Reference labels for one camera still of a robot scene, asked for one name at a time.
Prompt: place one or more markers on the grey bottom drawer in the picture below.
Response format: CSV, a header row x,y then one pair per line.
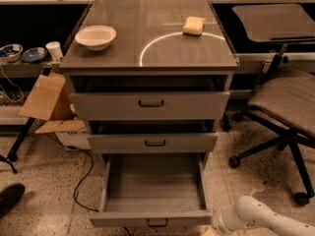
x,y
153,190

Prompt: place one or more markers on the grey drawer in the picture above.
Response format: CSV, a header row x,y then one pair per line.
x,y
150,105
153,190
153,143

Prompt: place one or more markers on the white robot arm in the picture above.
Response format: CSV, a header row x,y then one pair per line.
x,y
248,213

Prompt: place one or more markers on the grey middle drawer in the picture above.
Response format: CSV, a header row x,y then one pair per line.
x,y
153,143

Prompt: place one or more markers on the grey top drawer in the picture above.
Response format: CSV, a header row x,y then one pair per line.
x,y
150,105

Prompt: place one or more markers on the grey drawer cabinet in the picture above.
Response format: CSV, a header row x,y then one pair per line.
x,y
150,53

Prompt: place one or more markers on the black office chair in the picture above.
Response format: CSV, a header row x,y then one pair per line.
x,y
284,94

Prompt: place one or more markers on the black shoe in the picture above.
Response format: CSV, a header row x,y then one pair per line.
x,y
10,196

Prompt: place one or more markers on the brown cardboard box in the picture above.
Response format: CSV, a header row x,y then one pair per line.
x,y
49,101

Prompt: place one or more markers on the yellow sponge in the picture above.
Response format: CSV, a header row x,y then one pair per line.
x,y
194,25

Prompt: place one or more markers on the black tripod leg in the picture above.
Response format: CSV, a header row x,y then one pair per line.
x,y
12,154

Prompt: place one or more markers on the white bowl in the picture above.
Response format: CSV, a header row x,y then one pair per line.
x,y
95,38

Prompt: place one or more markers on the white paper cup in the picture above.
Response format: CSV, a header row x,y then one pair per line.
x,y
54,48

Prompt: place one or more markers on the dark blue plate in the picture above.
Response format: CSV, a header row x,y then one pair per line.
x,y
34,55

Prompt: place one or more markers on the grey side shelf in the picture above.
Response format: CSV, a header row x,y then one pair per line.
x,y
25,70

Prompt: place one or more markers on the blue patterned bowl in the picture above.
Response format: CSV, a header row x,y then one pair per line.
x,y
11,52

